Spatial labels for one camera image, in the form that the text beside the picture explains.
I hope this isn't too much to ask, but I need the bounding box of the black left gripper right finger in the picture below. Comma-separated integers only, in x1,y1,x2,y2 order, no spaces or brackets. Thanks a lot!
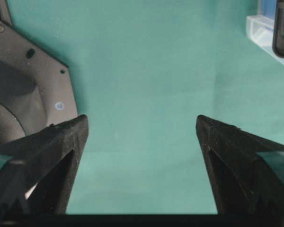
196,115,284,219

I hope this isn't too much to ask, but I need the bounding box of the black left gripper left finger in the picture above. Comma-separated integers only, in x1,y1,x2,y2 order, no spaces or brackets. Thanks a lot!
0,115,89,222

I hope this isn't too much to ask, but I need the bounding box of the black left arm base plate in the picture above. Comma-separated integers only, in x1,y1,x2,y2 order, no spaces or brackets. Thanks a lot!
0,0,78,144

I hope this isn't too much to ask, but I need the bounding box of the clear plastic storage case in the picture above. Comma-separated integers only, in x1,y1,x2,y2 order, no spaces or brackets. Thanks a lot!
246,0,284,71

